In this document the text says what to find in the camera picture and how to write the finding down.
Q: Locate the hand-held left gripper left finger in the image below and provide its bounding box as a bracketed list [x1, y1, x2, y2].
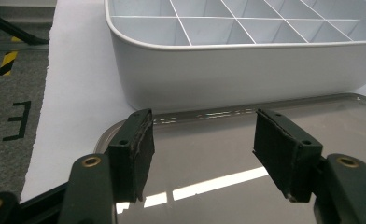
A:
[106, 107, 156, 203]

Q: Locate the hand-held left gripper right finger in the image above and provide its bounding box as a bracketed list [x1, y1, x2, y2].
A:
[252, 108, 324, 203]

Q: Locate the translucent grey box lid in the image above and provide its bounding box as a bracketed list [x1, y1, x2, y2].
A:
[93, 92, 366, 224]

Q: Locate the white divided storage box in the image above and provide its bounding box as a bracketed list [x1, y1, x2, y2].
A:
[104, 0, 366, 115]

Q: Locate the yellow black floor tape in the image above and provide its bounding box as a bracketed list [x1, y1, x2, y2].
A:
[0, 50, 20, 77]

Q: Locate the black metal stand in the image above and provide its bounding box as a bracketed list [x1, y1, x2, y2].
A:
[0, 7, 50, 46]

